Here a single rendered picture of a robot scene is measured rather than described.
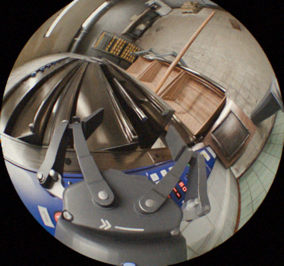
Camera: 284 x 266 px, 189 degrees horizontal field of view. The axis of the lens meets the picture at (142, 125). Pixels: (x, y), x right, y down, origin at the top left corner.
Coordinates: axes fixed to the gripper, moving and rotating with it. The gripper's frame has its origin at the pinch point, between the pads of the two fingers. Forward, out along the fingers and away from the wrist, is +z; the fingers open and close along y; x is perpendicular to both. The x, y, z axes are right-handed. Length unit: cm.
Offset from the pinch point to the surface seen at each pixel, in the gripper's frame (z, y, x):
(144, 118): 6.5, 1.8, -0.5
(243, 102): 70, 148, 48
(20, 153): -14.4, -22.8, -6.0
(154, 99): 10.3, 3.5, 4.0
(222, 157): 32, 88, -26
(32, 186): -16.7, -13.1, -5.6
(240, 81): 84, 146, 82
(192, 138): 37, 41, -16
